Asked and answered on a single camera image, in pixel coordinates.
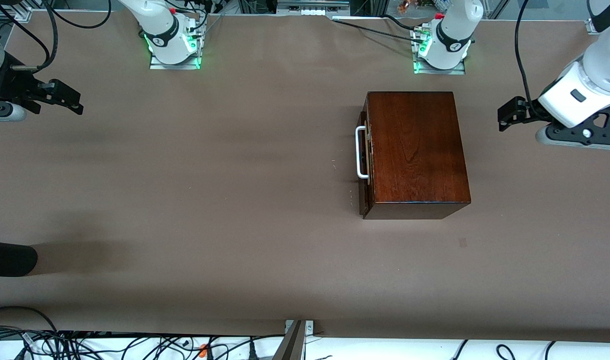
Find wooden drawer with white handle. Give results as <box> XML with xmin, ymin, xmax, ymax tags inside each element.
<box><xmin>355</xmin><ymin>111</ymin><xmax>371</xmax><ymax>216</ymax></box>

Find dark wooden cabinet box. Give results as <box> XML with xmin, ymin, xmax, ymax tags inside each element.
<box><xmin>362</xmin><ymin>91</ymin><xmax>472</xmax><ymax>220</ymax></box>

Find large table cover sheet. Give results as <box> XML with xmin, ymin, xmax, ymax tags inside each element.
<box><xmin>0</xmin><ymin>11</ymin><xmax>610</xmax><ymax>343</ymax></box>

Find black rounded object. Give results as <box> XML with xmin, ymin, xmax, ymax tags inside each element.
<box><xmin>0</xmin><ymin>240</ymin><xmax>38</xmax><ymax>277</ymax></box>

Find grey metal strut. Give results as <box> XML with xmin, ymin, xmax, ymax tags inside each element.
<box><xmin>272</xmin><ymin>320</ymin><xmax>306</xmax><ymax>360</ymax></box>

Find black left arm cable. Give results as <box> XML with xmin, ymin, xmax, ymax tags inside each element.
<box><xmin>514</xmin><ymin>0</ymin><xmax>553</xmax><ymax>121</ymax></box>

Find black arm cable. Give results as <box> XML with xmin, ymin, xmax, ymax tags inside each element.
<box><xmin>0</xmin><ymin>0</ymin><xmax>59</xmax><ymax>73</ymax></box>
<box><xmin>514</xmin><ymin>0</ymin><xmax>553</xmax><ymax>121</ymax></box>

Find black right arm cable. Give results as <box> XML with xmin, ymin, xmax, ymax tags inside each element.
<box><xmin>0</xmin><ymin>0</ymin><xmax>59</xmax><ymax>73</ymax></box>

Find black hanging loop cable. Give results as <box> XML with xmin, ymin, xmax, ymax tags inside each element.
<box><xmin>47</xmin><ymin>0</ymin><xmax>112</xmax><ymax>29</ymax></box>

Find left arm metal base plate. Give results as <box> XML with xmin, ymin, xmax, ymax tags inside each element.
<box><xmin>412</xmin><ymin>27</ymin><xmax>466</xmax><ymax>75</ymax></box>

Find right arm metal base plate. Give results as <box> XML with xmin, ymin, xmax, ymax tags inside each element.
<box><xmin>149</xmin><ymin>20</ymin><xmax>202</xmax><ymax>70</ymax></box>

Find black cable on table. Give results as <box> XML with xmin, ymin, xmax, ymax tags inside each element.
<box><xmin>331</xmin><ymin>19</ymin><xmax>428</xmax><ymax>45</ymax></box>

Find grey metal rail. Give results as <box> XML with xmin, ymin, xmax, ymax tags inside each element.
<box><xmin>276</xmin><ymin>0</ymin><xmax>350</xmax><ymax>16</ymax></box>

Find black arched cable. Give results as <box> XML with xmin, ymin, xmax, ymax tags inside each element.
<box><xmin>0</xmin><ymin>306</ymin><xmax>59</xmax><ymax>335</ymax></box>

